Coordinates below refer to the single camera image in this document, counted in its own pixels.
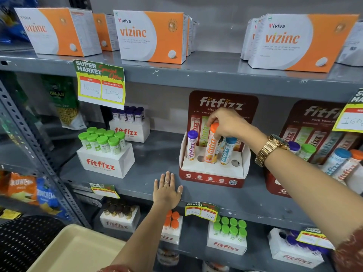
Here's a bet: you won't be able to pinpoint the person's right hand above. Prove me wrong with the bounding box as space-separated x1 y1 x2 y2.
207 107 263 148

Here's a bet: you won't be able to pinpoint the person's left hand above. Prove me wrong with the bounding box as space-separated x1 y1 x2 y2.
153 171 184 210

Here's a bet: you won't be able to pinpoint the person's left forearm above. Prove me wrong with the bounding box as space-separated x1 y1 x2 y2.
110 203 177 270

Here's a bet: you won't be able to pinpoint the person's right forearm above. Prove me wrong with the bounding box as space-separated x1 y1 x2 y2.
250 130 363 248

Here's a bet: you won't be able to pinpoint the blue cap tablet tube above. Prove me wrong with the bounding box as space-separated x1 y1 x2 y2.
321 148 352 176
220 137 238 165

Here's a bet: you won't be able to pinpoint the grey metal shelf rack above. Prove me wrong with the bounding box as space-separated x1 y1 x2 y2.
0 39 363 272

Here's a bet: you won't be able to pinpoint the green yellow price tag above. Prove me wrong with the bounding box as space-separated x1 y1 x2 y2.
184 202 220 223
89 182 121 199
332 88 363 134
73 59 126 110
296 227 335 250

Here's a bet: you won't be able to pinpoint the red cardboard display stand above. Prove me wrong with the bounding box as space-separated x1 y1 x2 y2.
179 90 259 189
265 100 363 198

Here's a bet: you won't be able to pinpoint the group of brown cap tubes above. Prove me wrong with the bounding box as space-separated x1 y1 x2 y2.
102 199 137 220

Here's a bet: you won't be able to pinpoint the white cardboard tube box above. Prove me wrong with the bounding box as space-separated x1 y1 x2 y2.
160 215 184 246
76 142 136 179
206 222 248 256
99 206 141 233
109 118 151 143
267 227 325 269

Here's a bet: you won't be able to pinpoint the gold wristwatch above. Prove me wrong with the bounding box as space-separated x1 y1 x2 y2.
254 134 290 168

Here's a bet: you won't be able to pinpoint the group of green cap tubes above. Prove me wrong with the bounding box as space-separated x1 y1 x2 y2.
78 126 126 156
212 215 248 243

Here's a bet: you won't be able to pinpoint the clear jar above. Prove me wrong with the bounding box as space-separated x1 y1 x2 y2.
157 247 180 266
202 260 230 272

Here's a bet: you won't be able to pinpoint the group of purple cap tubes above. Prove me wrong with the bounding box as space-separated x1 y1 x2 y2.
111 105 146 123
285 229 331 255

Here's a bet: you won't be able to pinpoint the green cap tablet tube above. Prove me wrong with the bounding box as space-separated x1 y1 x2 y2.
298 143 317 161

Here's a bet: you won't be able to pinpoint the red patterned left sleeve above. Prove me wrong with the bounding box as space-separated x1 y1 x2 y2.
96 264 134 272

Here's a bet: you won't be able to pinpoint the red patterned sleeve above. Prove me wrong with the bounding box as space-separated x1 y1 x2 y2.
331 226 363 272
96 264 134 272

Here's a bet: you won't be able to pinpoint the orange and white carton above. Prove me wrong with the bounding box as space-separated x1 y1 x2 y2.
248 13 360 73
186 15 199 57
14 7 103 57
240 18 259 61
113 10 189 65
93 13 120 52

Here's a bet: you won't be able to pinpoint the beige plastic tray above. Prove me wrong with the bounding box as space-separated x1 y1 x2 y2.
27 224 127 272

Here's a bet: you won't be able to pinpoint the blue snack packet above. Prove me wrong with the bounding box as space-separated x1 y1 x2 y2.
36 177 70 221

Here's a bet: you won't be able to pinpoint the green noodle snack bag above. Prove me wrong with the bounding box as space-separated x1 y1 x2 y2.
41 75 87 131

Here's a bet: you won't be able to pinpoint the orange snack packet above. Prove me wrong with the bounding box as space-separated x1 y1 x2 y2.
0 172 39 206

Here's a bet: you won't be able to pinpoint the black perforated basket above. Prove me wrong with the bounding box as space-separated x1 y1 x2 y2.
0 215 67 272

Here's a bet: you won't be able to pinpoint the white tablet tube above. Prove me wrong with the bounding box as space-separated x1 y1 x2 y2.
344 164 363 195

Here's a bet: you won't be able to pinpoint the yellow packet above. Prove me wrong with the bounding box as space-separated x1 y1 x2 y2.
0 209 23 221

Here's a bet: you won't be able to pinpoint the red patterned right sleeve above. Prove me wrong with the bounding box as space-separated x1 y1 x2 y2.
331 226 363 272

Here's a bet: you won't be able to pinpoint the blue packets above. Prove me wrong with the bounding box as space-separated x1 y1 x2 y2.
0 0 39 44

